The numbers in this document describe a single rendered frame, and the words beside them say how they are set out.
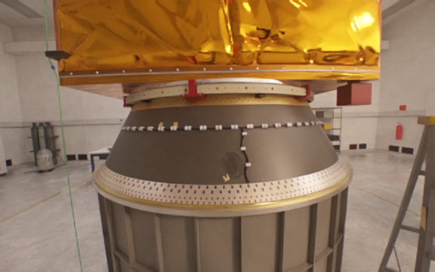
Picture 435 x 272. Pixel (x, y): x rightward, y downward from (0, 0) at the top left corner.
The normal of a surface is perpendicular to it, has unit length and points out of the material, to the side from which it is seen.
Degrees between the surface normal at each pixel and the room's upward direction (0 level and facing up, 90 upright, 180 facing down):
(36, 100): 90
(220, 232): 90
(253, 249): 90
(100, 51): 93
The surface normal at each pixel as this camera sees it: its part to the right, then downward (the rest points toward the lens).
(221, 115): -0.02, -0.38
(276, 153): 0.22, -0.39
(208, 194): -0.06, -0.66
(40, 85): 0.05, 0.10
